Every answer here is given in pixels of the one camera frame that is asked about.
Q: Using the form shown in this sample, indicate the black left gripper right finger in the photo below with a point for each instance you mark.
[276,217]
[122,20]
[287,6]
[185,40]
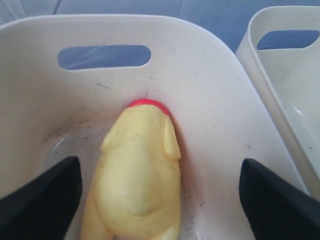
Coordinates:
[275,209]

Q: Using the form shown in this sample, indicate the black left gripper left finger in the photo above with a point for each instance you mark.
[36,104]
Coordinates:
[44,208]

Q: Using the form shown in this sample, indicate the headless yellow chicken body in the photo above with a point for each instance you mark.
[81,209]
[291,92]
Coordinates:
[135,189]

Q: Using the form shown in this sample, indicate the cream bin marked X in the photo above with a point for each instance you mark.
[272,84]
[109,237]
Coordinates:
[48,113]

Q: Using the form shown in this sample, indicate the cream bin marked O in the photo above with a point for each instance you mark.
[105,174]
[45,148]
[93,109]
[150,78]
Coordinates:
[287,80]

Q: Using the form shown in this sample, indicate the blue backdrop curtain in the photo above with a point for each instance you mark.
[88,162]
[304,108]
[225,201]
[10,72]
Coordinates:
[227,19]

